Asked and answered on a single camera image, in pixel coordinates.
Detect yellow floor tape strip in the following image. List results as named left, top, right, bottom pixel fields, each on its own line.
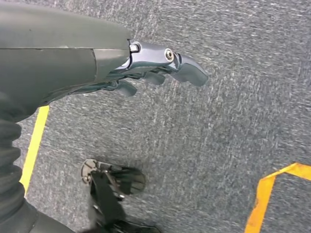
left=19, top=105, right=50, bottom=198

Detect black robot foot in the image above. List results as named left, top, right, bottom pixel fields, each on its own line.
left=80, top=158, right=162, bottom=233

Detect yellow floor tape square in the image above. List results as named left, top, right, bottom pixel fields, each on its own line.
left=244, top=162, right=311, bottom=233

